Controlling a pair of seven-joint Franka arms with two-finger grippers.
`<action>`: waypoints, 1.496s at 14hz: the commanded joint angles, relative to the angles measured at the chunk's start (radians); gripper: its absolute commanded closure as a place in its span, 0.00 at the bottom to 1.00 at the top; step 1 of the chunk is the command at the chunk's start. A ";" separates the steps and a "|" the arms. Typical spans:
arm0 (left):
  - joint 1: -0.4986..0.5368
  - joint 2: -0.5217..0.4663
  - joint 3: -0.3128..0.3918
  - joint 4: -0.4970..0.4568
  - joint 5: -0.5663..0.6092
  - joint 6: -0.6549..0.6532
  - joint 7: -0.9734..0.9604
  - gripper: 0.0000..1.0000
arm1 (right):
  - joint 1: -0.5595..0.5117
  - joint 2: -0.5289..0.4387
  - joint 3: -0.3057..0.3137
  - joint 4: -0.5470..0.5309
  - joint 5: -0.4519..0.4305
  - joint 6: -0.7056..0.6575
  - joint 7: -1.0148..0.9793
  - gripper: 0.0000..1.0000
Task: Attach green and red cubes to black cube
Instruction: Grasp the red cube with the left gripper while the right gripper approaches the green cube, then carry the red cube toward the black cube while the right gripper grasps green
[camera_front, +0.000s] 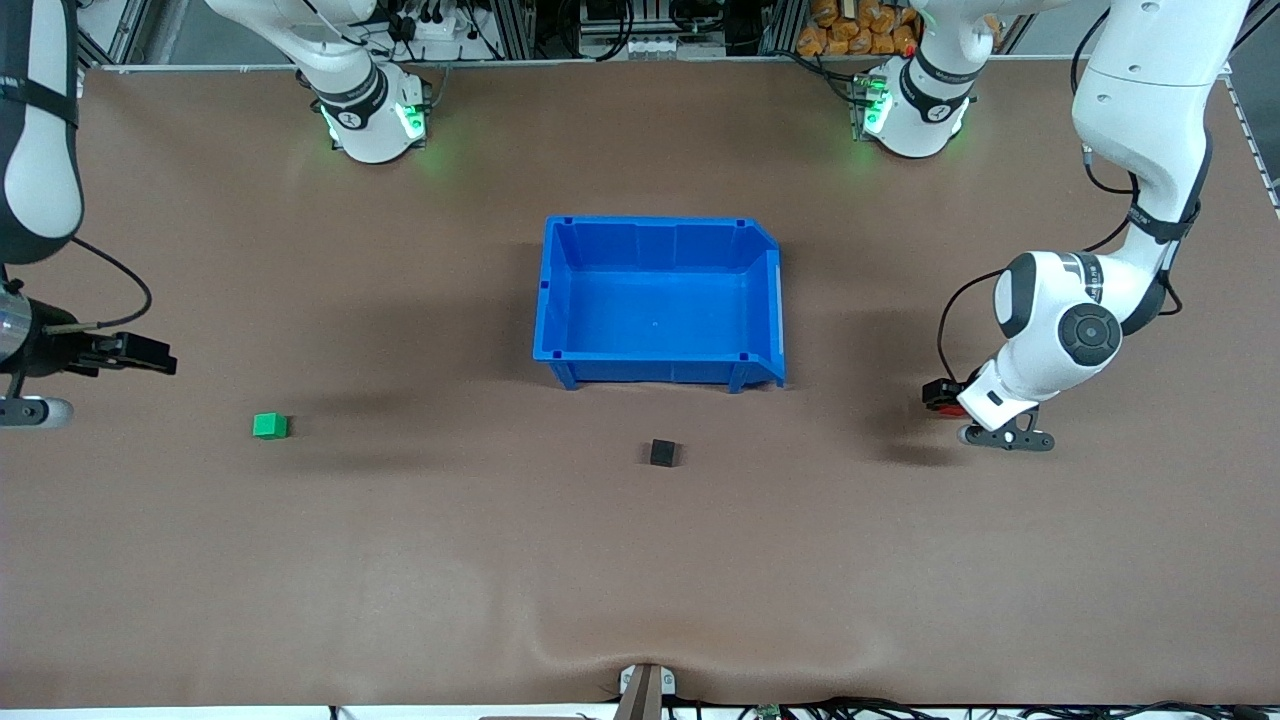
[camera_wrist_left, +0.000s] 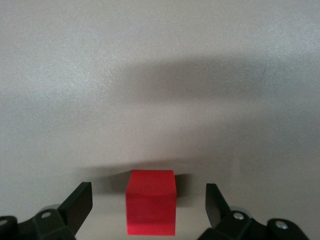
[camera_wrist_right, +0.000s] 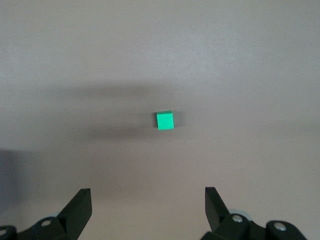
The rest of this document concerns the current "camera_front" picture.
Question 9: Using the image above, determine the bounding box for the brown table mat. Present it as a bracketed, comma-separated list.
[0, 55, 1280, 709]

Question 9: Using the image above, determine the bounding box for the blue plastic storage bin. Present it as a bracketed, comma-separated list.
[532, 215, 788, 394]

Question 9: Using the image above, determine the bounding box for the bag of orange items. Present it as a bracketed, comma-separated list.
[797, 0, 919, 58]

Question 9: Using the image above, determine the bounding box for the white power strip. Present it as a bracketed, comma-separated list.
[405, 8, 466, 41]

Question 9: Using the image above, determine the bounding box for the grey control box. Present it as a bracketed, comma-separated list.
[578, 0, 731, 61]

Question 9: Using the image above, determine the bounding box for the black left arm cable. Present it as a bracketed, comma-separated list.
[936, 140, 1201, 387]

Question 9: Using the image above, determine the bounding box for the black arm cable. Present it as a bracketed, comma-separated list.
[936, 140, 1201, 387]
[70, 235, 153, 333]

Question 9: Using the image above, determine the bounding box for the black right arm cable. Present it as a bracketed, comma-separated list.
[70, 235, 153, 333]

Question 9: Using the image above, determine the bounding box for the aluminium frame post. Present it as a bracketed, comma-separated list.
[757, 0, 806, 56]
[78, 0, 151, 69]
[1222, 55, 1280, 213]
[488, 0, 536, 61]

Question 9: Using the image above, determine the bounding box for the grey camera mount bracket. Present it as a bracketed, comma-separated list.
[617, 662, 678, 720]

